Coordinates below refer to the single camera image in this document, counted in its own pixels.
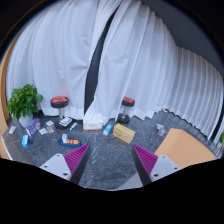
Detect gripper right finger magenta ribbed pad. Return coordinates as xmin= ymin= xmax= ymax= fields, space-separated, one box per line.
xmin=130 ymin=143 xmax=182 ymax=186

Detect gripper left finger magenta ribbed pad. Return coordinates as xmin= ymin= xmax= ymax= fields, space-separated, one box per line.
xmin=39 ymin=143 xmax=91 ymax=185

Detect white tissue box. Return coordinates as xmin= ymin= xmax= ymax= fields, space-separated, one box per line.
xmin=83 ymin=119 xmax=103 ymax=130

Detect white blue box on stool base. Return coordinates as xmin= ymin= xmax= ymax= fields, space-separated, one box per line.
xmin=59 ymin=117 xmax=72 ymax=127

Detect yellow cardboard box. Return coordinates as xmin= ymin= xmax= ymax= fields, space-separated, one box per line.
xmin=113 ymin=124 xmax=135 ymax=143

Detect small blue white box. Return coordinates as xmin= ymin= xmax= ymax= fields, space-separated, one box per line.
xmin=103 ymin=124 xmax=112 ymax=136

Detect purple box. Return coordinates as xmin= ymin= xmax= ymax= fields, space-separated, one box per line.
xmin=26 ymin=118 xmax=41 ymax=138

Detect blue can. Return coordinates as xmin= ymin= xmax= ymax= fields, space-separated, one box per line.
xmin=21 ymin=135 xmax=30 ymax=147

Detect green potted plant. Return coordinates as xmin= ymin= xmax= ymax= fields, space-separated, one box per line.
xmin=7 ymin=84 xmax=43 ymax=127

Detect right white curtain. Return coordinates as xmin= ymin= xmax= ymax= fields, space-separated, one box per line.
xmin=84 ymin=0 xmax=224 ymax=138

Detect white curtain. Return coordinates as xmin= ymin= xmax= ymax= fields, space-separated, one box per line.
xmin=84 ymin=0 xmax=224 ymax=138
xmin=6 ymin=0 xmax=120 ymax=119

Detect left white curtain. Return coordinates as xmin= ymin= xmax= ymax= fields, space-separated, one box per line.
xmin=6 ymin=0 xmax=120 ymax=119

